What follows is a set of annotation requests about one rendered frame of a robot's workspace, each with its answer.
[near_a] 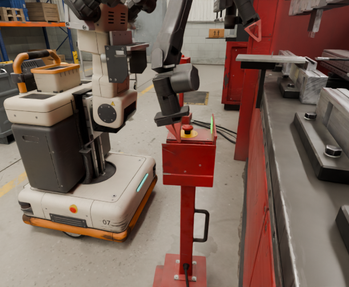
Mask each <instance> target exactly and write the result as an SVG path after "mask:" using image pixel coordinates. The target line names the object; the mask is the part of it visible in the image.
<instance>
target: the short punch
mask: <svg viewBox="0 0 349 287"><path fill-rule="evenodd" d="M322 14H323V9H317V10H314V11H311V16H310V21H309V26H308V29H307V31H308V32H309V37H311V38H314V36H315V32H318V30H319V25H320V21H321V18H322Z"/></svg>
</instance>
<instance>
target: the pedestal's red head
mask: <svg viewBox="0 0 349 287"><path fill-rule="evenodd" d="M212 117H213V127H214V135H215V139H214V145H213V144H212V134H211V129H195V128H193V130H194V131H196V132H197V133H198V135H197V136H195V137H192V138H184V137H181V142H180V143H179V142H178V141H177V140H176V138H175V136H174V135H173V134H172V133H171V132H170V131H169V132H168V135H167V138H166V143H162V144H161V145H162V162H163V185H174V186H193V187H213V179H214V164H215V157H216V139H217V131H216V125H215V120H214V114H213V113H212Z"/></svg>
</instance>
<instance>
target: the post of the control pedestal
mask: <svg viewBox="0 0 349 287"><path fill-rule="evenodd" d="M195 195H196V187H193V186H181V195H180V274H184V275H185V271H184V268H183V264H184V263H188V264H189V269H188V270H187V273H188V275H192V254H193V231H194V208H195Z"/></svg>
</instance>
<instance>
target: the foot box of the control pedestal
mask: <svg viewBox="0 0 349 287"><path fill-rule="evenodd" d="M179 259H180V254H172V253H166V254H165V262H164V265H157V266H156V270H155V276H154V280H153V286H152V287H186V281H181V280H174V276H175V265H176V260H179ZM192 261H196V262H197V276H196V282H194V281H188V282H189V287H207V285H206V256H194V255H192Z"/></svg>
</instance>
